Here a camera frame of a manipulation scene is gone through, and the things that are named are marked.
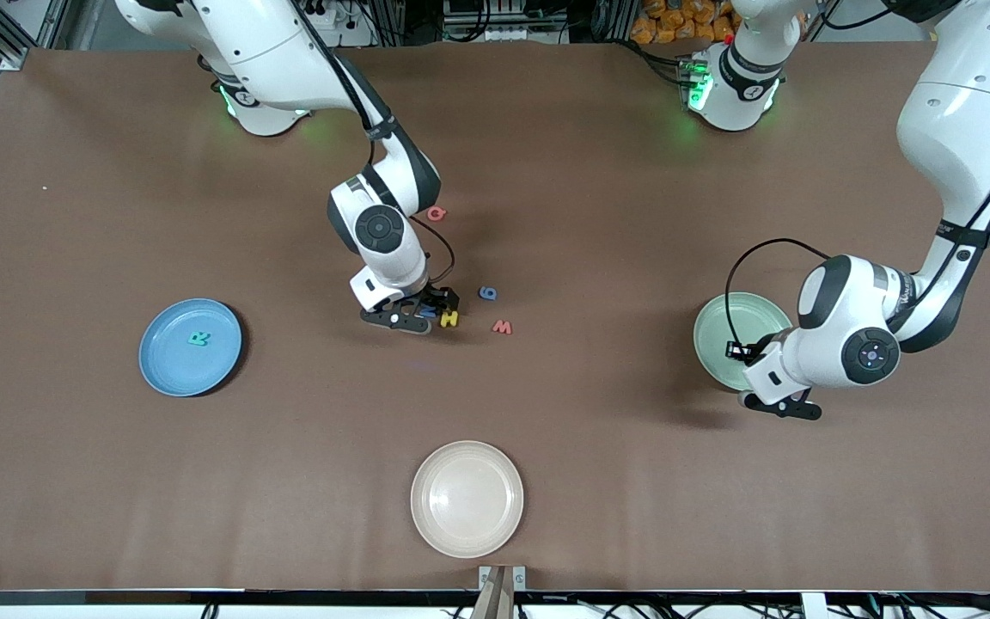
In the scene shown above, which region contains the beige plate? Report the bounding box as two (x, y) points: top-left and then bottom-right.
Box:
(410, 440), (525, 560)

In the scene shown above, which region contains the background equipment box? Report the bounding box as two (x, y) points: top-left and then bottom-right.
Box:
(442, 0), (569, 44)

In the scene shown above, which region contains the green plate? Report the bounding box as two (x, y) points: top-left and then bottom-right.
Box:
(692, 291), (795, 394)

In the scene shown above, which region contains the orange objects pile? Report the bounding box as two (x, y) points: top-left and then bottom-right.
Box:
(630, 0), (738, 46)

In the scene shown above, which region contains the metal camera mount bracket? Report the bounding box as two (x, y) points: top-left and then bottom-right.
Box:
(478, 564), (529, 619)

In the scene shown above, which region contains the white power strip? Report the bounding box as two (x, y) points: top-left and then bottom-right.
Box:
(306, 0), (376, 48)

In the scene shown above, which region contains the brown table cover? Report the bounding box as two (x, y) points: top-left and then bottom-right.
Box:
(0, 39), (990, 594)

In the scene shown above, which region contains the blue plate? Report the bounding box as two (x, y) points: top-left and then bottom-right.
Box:
(138, 297), (244, 398)

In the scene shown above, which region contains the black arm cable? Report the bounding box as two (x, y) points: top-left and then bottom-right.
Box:
(293, 0), (456, 295)
(725, 112), (990, 346)

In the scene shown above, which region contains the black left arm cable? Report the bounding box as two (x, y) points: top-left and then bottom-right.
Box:
(725, 112), (990, 346)

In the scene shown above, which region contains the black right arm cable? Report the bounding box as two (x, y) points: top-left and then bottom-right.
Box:
(293, 0), (456, 295)

